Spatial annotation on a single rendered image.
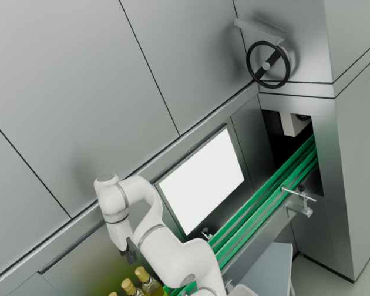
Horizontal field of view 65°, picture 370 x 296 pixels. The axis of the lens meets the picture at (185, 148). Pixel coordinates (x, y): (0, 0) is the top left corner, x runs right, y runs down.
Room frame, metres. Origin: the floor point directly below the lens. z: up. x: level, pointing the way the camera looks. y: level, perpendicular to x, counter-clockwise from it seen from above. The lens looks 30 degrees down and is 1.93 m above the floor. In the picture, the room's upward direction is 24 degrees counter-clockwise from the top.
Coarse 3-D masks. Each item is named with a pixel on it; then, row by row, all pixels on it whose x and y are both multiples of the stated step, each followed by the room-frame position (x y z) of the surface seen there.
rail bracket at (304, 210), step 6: (282, 186) 1.00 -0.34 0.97; (300, 186) 0.91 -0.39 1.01; (294, 192) 0.94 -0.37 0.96; (300, 192) 0.91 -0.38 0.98; (300, 198) 0.91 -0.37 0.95; (306, 198) 0.89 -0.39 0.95; (312, 198) 0.87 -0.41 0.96; (288, 204) 0.98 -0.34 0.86; (294, 204) 0.97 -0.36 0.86; (306, 204) 0.90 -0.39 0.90; (288, 210) 0.98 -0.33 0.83; (294, 210) 0.94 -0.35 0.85; (300, 210) 0.92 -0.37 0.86; (306, 210) 0.89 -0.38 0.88; (288, 216) 0.97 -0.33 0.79; (306, 216) 0.89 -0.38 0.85
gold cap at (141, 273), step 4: (136, 268) 0.72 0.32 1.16; (140, 268) 0.71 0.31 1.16; (136, 272) 0.71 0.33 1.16; (140, 272) 0.70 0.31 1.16; (144, 272) 0.70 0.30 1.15; (140, 276) 0.69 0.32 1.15; (144, 276) 0.69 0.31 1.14; (148, 276) 0.70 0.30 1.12; (140, 280) 0.70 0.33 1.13; (144, 280) 0.69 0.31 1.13
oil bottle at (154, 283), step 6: (150, 276) 0.73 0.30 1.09; (150, 282) 0.70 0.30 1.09; (156, 282) 0.70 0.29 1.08; (144, 288) 0.69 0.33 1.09; (150, 288) 0.68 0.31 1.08; (156, 288) 0.69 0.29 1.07; (162, 288) 0.70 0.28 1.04; (150, 294) 0.67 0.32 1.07; (156, 294) 0.68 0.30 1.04; (162, 294) 0.69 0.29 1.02
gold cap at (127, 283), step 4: (124, 280) 0.69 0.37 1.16; (128, 280) 0.69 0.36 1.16; (124, 284) 0.68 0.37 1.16; (128, 284) 0.67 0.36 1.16; (132, 284) 0.68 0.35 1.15; (124, 288) 0.67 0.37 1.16; (128, 288) 0.67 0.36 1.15; (132, 288) 0.67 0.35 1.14; (128, 292) 0.67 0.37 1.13; (132, 292) 0.67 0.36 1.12
